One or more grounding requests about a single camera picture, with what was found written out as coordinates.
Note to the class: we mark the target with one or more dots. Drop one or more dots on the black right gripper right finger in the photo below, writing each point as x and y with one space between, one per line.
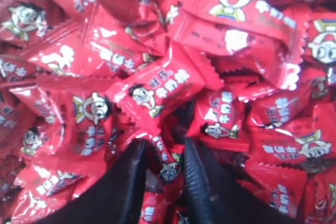
214 196

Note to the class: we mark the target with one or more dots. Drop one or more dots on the pile of red candies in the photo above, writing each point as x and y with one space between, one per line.
253 80

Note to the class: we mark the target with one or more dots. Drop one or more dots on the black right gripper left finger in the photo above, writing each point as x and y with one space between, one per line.
116 197

